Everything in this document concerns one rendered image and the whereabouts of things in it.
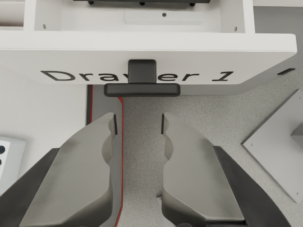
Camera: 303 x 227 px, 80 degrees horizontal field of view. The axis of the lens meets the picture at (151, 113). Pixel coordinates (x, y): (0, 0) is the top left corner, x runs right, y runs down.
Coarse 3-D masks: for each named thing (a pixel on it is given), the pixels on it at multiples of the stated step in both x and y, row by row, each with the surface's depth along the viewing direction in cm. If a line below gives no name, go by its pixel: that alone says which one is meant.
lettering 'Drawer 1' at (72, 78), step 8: (48, 72) 21; (56, 72) 21; (224, 72) 22; (232, 72) 22; (56, 80) 24; (64, 80) 24; (88, 80) 24; (104, 80) 24; (112, 80) 24; (160, 80) 25; (168, 80) 25; (184, 80) 25; (216, 80) 25; (224, 80) 25
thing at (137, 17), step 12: (132, 12) 25; (144, 12) 25; (156, 12) 25; (168, 12) 25; (180, 12) 25; (192, 12) 25; (144, 24) 26; (156, 24) 26; (168, 24) 26; (180, 24) 26; (192, 24) 26
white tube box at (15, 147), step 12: (0, 144) 27; (12, 144) 28; (24, 144) 30; (0, 156) 27; (12, 156) 28; (0, 168) 27; (12, 168) 29; (0, 180) 27; (12, 180) 29; (0, 192) 27
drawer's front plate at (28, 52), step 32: (0, 32) 16; (32, 32) 16; (64, 32) 16; (96, 32) 16; (128, 32) 16; (160, 32) 16; (192, 32) 16; (32, 64) 19; (64, 64) 19; (96, 64) 19; (160, 64) 19; (192, 64) 19; (224, 64) 19; (256, 64) 20
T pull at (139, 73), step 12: (132, 60) 18; (144, 60) 18; (132, 72) 17; (144, 72) 17; (108, 84) 17; (120, 84) 17; (132, 84) 17; (144, 84) 17; (156, 84) 17; (168, 84) 17; (108, 96) 18; (120, 96) 18; (132, 96) 18; (144, 96) 18; (156, 96) 18; (168, 96) 18
